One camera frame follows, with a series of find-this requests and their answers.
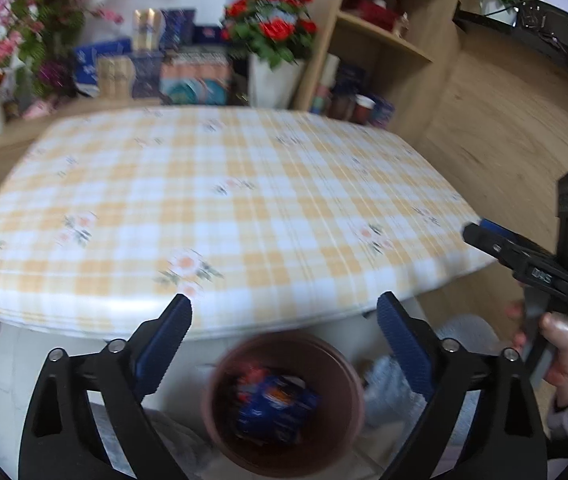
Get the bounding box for stack of pastel cups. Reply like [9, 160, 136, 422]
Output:
[311, 54, 340, 115]

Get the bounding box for light blue carton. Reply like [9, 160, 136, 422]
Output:
[371, 95, 396, 128]

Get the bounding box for red paper cup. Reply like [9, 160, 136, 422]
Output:
[354, 94, 376, 126]

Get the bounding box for brown plastic bin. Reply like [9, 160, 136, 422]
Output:
[201, 332, 366, 478]

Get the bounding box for dark blue printed box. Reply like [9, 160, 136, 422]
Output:
[334, 62, 367, 96]

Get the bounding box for wooden shelf unit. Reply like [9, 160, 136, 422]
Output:
[291, 0, 470, 146]

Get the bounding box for pink blossom branches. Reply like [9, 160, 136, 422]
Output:
[0, 0, 125, 101]

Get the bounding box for crushed red soda can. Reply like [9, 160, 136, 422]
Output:
[236, 365, 270, 387]

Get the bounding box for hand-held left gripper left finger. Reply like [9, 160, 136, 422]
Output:
[16, 292, 194, 480]

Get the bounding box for blue and white box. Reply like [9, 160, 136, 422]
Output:
[73, 39, 132, 97]

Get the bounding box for yellow plaid floral tablecloth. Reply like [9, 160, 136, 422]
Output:
[0, 105, 495, 341]

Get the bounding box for large blue silver gift box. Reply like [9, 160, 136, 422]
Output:
[134, 7, 197, 53]

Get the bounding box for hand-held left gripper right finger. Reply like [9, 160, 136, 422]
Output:
[376, 290, 550, 480]

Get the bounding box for red rose plant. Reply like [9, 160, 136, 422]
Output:
[221, 0, 317, 68]

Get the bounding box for brown glass cup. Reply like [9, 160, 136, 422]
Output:
[331, 94, 355, 120]

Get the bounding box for blue cardboard box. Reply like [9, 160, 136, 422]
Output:
[234, 372, 320, 446]

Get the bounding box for small blue silver gift box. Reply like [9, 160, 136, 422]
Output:
[96, 52, 165, 100]

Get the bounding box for white angular flower pot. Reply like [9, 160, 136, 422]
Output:
[248, 55, 307, 108]

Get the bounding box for dark blue box with window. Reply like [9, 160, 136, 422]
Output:
[194, 25, 227, 46]

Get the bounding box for black counter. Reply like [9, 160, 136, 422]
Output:
[456, 0, 568, 91]

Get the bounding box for red basket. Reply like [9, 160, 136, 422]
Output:
[346, 0, 407, 33]

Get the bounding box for pack of colourful tubes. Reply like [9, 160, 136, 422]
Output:
[160, 47, 232, 106]

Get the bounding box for pink stand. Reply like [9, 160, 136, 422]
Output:
[24, 100, 57, 118]

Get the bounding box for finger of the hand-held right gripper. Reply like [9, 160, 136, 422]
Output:
[479, 217, 565, 267]
[462, 222, 532, 273]

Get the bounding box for purple flower bunch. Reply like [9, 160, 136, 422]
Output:
[36, 60, 72, 96]

